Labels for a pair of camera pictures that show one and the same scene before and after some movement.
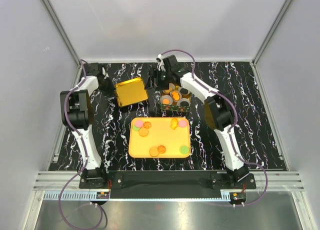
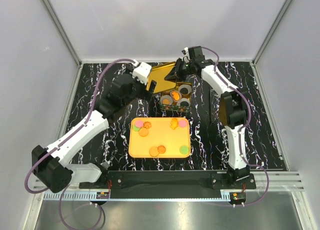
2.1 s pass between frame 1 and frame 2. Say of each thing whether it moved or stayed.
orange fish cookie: stayed
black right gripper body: moved
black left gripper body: moved
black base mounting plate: stayed
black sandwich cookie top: stayed
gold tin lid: moved
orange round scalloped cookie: stayed
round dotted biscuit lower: stayed
